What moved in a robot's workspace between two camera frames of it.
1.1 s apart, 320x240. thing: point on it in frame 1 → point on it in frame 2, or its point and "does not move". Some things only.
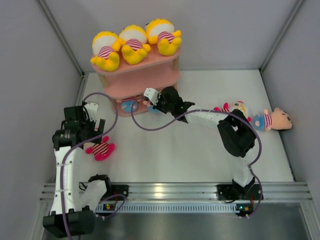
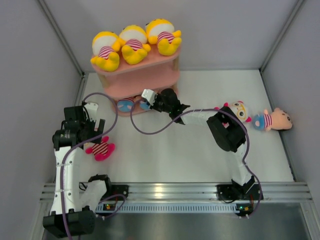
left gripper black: x=94 y=133 does not move
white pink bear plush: x=100 y=151 does not move
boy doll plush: x=278 y=120 does not move
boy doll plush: x=147 y=101 → x=144 y=106
